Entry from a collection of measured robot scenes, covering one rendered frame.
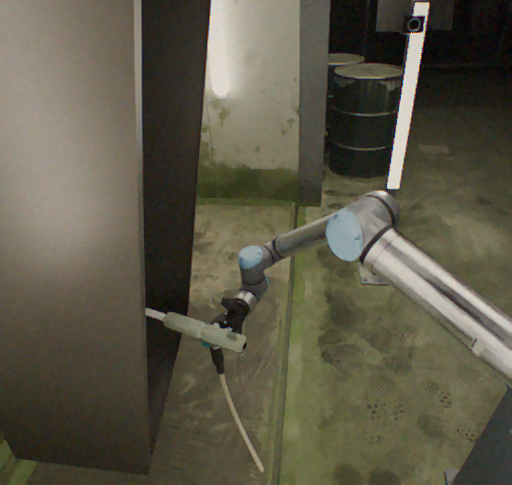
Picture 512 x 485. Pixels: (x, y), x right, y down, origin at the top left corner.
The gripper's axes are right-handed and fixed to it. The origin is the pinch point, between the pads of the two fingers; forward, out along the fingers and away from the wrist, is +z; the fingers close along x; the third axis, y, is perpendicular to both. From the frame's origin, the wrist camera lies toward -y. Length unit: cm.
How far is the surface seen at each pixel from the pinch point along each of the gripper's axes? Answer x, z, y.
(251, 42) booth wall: 63, -167, -73
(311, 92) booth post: 27, -180, -40
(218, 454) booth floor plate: -3, 11, 49
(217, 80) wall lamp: 83, -153, -52
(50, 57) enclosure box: -15, 37, -91
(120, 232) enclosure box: -17, 36, -68
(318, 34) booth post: 23, -180, -76
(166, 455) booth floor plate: 15, 20, 49
